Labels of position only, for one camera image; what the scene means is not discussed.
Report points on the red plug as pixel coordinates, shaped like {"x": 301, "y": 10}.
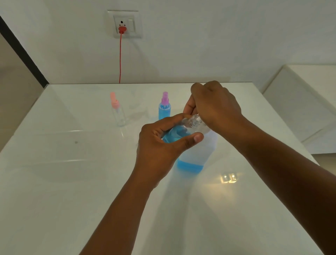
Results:
{"x": 122, "y": 29}

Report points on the person's right thumb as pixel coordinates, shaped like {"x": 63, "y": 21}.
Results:
{"x": 189, "y": 105}

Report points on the person's left thumb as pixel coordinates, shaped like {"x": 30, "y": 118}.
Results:
{"x": 187, "y": 141}

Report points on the large translucent white bottle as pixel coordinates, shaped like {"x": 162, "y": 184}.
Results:
{"x": 198, "y": 152}

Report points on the black door frame strip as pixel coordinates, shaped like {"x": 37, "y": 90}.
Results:
{"x": 23, "y": 53}

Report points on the white side counter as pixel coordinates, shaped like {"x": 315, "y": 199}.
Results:
{"x": 301, "y": 105}

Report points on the white wall socket plate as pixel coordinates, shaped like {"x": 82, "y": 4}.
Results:
{"x": 131, "y": 19}

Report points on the person's left forearm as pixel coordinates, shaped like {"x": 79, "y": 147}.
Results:
{"x": 118, "y": 223}

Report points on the person's right hand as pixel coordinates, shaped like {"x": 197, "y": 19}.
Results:
{"x": 219, "y": 107}

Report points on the clear spray bottle blue liquid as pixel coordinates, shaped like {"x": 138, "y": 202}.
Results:
{"x": 174, "y": 133}

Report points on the purple-capped blue spray bottle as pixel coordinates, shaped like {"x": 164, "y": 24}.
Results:
{"x": 164, "y": 110}

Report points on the empty pink-capped spray bottle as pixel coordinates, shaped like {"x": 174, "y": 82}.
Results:
{"x": 118, "y": 115}

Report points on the person's left hand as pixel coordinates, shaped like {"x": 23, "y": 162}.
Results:
{"x": 152, "y": 155}

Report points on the person's right forearm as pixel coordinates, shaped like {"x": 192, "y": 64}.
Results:
{"x": 283, "y": 173}

